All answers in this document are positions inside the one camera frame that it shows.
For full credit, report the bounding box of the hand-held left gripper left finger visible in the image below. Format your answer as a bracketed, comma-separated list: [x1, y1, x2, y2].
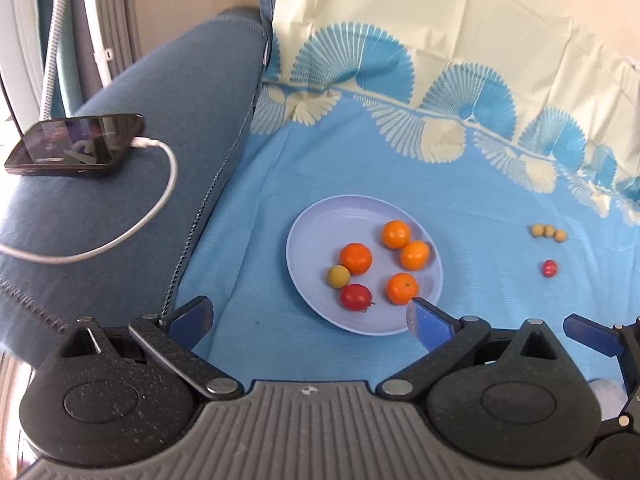
[59, 296, 246, 402]

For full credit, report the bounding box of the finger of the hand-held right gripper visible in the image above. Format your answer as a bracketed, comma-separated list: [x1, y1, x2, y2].
[563, 313, 623, 357]

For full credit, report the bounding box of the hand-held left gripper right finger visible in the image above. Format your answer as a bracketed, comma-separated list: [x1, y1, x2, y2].
[375, 296, 562, 402]

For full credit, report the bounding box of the small orange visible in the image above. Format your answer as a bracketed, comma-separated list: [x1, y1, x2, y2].
[339, 242, 373, 276]
[386, 272, 420, 306]
[400, 240, 431, 271]
[381, 220, 412, 249]

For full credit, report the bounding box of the light blue round plate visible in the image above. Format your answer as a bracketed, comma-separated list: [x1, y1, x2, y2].
[286, 195, 444, 336]

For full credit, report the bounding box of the blue feather printed blanket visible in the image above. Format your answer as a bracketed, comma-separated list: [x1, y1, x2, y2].
[172, 0, 640, 386]

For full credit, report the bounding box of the black smartphone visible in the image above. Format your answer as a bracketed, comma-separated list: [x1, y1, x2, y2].
[5, 114, 145, 178]

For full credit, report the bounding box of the blue sofa armrest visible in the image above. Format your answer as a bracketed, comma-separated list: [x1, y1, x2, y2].
[0, 0, 275, 366]

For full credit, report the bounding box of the white garment steamer pole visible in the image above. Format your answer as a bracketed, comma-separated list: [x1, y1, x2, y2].
[79, 0, 114, 87]

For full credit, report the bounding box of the grey curtain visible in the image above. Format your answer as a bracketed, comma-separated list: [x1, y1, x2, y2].
[95, 0, 145, 78]

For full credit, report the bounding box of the white charging cable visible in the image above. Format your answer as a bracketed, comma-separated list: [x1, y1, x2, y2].
[0, 137, 179, 265]

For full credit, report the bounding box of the striped steamer hose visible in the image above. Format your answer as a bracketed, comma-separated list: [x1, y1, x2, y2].
[42, 0, 75, 122]

